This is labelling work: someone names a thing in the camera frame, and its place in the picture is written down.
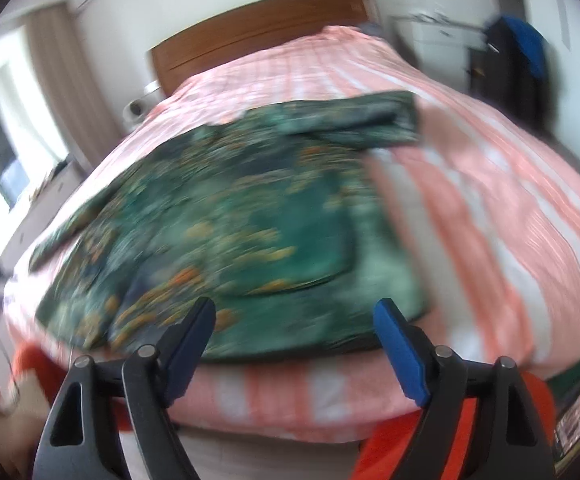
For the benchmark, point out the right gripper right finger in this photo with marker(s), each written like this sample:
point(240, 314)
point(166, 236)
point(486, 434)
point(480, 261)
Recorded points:
point(506, 438)

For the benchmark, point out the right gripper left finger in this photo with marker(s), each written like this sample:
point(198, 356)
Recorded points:
point(81, 438)

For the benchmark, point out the green floral garment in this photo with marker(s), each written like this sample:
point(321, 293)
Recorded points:
point(273, 217)

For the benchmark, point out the dark clothes with blue jacket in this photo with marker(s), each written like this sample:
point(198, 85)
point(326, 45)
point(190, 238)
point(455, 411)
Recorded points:
point(510, 72)

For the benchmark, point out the pink striped bed sheet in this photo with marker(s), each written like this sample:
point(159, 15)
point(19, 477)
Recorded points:
point(491, 214)

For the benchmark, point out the beige curtain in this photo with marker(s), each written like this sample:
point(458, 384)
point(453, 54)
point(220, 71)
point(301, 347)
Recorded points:
point(69, 86)

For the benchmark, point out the window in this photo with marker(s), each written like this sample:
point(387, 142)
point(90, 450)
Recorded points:
point(31, 145)

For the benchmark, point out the white round bedside device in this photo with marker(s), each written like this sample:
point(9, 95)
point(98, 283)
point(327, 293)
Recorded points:
point(135, 112)

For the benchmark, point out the white drawer cabinet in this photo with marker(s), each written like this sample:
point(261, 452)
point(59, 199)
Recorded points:
point(439, 48)

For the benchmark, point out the brown wooden headboard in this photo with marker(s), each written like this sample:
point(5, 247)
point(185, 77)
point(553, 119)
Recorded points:
point(251, 28)

